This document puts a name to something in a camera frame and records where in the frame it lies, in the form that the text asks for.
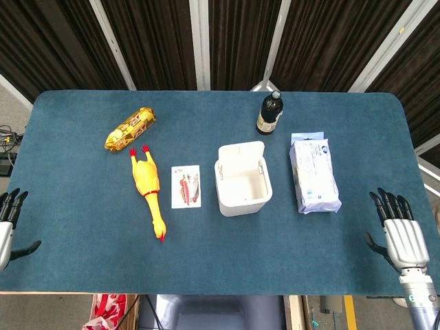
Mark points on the white picture postcard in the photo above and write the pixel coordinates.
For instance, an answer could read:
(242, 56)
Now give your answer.
(185, 187)

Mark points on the black power adapter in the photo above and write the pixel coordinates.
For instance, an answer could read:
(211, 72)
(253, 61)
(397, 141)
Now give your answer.
(6, 164)

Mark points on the gold snack package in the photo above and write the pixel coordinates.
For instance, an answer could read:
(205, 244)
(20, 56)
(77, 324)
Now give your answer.
(130, 129)

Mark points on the left black-and-silver robot hand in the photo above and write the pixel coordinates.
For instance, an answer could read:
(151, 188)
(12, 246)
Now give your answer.
(6, 233)

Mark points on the dark brown glass bottle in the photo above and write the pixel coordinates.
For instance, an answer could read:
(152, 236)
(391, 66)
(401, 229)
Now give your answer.
(268, 115)

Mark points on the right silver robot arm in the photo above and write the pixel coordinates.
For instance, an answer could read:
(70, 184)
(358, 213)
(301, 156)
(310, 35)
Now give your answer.
(417, 295)

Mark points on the white frame post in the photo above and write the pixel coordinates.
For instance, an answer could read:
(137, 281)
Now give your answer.
(113, 44)
(388, 44)
(275, 44)
(200, 44)

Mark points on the dark brown curtain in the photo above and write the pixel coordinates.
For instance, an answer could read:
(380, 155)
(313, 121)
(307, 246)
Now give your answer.
(165, 41)

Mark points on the red and white bag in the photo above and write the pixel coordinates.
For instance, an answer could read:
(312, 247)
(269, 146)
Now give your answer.
(108, 309)

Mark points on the white plastic box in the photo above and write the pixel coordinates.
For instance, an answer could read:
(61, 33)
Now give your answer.
(240, 203)

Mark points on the white wet wipes pack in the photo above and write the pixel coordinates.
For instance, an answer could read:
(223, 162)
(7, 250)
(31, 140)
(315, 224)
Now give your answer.
(314, 175)

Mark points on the blue felt table mat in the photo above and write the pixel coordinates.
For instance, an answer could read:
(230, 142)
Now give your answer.
(220, 254)

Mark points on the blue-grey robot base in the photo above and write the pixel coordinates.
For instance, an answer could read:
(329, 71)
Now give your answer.
(220, 314)

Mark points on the yellow rubber chicken toy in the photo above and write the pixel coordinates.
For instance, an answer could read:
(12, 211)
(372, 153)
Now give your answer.
(146, 178)

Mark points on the right black-and-silver robot hand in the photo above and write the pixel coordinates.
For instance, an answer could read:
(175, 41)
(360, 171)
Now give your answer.
(404, 240)

